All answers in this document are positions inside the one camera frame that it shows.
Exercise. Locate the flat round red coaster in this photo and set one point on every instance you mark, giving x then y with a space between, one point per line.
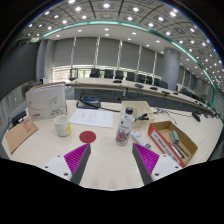
87 137

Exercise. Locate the white printed paper sheet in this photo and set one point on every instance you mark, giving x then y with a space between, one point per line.
91 117

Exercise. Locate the group of ceiling lights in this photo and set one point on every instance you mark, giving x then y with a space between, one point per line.
106 5

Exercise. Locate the white paper carton box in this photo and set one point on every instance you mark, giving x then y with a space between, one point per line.
46 101

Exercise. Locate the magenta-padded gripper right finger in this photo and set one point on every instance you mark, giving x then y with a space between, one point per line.
163 165

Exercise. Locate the black desk phone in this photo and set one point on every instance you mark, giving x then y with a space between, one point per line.
88 102

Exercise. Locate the clear water bottle black cap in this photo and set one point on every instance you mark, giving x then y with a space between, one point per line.
124 130

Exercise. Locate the small grey-green case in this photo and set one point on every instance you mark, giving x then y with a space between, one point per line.
175 136

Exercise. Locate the white mug with yellow print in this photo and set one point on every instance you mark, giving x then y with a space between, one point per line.
61 126

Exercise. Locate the white divided organizer box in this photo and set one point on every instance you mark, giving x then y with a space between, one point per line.
143 108

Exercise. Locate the small white oblong box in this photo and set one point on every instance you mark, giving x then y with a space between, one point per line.
140 139

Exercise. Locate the row of black office chairs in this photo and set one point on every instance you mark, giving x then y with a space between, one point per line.
118 74

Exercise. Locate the brown paper envelope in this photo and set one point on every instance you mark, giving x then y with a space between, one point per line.
20 135

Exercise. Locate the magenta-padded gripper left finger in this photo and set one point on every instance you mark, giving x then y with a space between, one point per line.
60 165

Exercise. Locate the open cardboard box red edge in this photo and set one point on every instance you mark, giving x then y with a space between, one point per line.
166 146

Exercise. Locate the long curved conference desk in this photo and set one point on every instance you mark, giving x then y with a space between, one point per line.
106 84

